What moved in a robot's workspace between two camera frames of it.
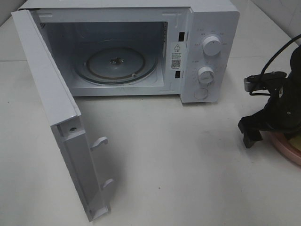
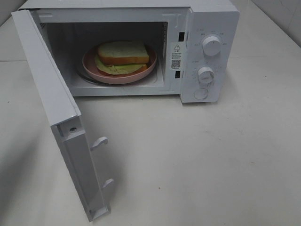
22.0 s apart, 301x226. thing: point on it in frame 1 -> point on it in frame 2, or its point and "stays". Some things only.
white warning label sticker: [176, 56] stays
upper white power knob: [211, 45] stays
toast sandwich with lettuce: [297, 141] -> [122, 57]
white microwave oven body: [174, 51] stays
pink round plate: [281, 141] -> [91, 70]
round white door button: [200, 94] stays
